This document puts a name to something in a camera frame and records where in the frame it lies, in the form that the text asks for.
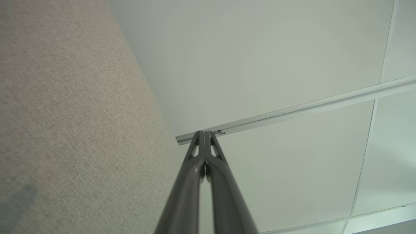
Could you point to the grey partition post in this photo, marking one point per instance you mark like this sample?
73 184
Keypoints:
308 109

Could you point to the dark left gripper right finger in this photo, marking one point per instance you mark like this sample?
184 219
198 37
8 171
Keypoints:
227 201

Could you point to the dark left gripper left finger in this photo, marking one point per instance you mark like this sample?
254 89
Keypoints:
185 195

